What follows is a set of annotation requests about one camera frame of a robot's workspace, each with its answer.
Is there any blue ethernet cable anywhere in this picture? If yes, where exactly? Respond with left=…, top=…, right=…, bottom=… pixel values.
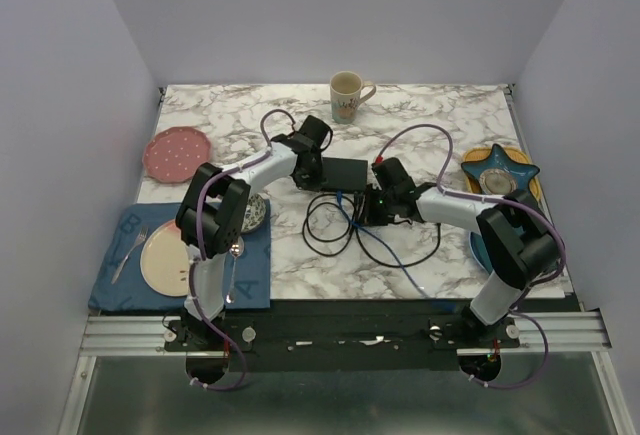
left=335, top=193, right=431, bottom=299

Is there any dark grey network switch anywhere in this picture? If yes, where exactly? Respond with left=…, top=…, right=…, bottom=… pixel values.
left=320, top=157, right=368, bottom=193

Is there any black power cable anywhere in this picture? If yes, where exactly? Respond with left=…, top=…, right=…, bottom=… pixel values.
left=353, top=219, right=442, bottom=269

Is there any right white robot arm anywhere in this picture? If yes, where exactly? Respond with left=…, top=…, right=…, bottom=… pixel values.
left=354, top=157, right=565, bottom=347

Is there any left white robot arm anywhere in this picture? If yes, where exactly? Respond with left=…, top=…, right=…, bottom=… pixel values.
left=175, top=116, right=333, bottom=350

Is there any floral patterned bowl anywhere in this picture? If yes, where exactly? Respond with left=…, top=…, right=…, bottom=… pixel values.
left=241, top=194, right=267, bottom=234

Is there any cream patterned mug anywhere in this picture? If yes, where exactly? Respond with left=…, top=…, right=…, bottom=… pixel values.
left=329, top=71, right=377, bottom=124

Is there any teal ceramic plate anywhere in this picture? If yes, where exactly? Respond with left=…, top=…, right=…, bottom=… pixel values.
left=469, top=232, right=493, bottom=274

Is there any yellow woven tray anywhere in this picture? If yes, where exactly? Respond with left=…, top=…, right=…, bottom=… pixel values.
left=460, top=147, right=543, bottom=202

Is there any small round metal dish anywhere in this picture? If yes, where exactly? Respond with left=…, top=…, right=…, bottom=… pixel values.
left=478, top=168, right=518, bottom=195

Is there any blue star shaped dish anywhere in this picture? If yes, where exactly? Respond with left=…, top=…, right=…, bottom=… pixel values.
left=459, top=142, right=541, bottom=195

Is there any pink polka dot plate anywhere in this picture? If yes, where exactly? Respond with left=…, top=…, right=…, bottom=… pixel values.
left=142, top=126, right=211, bottom=184

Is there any cream round plate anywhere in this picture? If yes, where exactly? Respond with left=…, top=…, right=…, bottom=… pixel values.
left=140, top=221, right=190, bottom=297

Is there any silver fork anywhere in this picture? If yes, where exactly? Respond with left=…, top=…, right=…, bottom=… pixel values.
left=111, top=226, right=148, bottom=284

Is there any blue letter placemat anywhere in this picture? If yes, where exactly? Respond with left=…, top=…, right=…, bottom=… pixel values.
left=88, top=203, right=271, bottom=313

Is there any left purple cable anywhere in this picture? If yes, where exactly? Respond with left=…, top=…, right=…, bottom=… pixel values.
left=187, top=108, right=301, bottom=392

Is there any purple cable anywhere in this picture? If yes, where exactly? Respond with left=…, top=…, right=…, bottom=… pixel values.
left=187, top=108, right=301, bottom=392
left=377, top=124, right=569, bottom=390

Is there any black mounting base plate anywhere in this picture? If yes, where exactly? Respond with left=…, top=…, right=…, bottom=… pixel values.
left=165, top=299, right=520, bottom=373

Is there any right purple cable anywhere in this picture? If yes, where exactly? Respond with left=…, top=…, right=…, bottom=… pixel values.
left=377, top=124, right=569, bottom=390

